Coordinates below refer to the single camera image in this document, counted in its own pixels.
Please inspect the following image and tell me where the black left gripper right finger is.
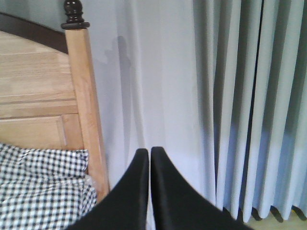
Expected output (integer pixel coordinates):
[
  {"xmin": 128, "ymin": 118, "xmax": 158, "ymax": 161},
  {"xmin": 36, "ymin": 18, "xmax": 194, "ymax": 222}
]
[{"xmin": 151, "ymin": 147, "xmax": 250, "ymax": 230}]

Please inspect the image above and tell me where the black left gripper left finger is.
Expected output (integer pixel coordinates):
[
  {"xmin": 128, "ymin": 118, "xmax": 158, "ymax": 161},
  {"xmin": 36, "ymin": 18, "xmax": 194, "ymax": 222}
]
[{"xmin": 67, "ymin": 149, "xmax": 149, "ymax": 230}]

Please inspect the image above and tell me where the black white checkered bedding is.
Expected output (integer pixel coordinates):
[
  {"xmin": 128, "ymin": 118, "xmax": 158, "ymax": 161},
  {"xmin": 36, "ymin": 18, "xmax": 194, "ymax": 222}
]
[{"xmin": 0, "ymin": 143, "xmax": 97, "ymax": 230}]

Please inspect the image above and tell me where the grey curtain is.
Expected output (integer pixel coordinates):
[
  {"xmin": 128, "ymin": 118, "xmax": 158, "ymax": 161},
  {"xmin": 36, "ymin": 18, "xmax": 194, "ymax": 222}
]
[{"xmin": 83, "ymin": 0, "xmax": 307, "ymax": 222}]

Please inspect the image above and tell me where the wooden bed frame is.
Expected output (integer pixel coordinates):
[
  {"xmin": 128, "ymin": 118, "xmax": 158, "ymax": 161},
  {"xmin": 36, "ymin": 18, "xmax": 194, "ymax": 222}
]
[{"xmin": 0, "ymin": 0, "xmax": 109, "ymax": 201}]

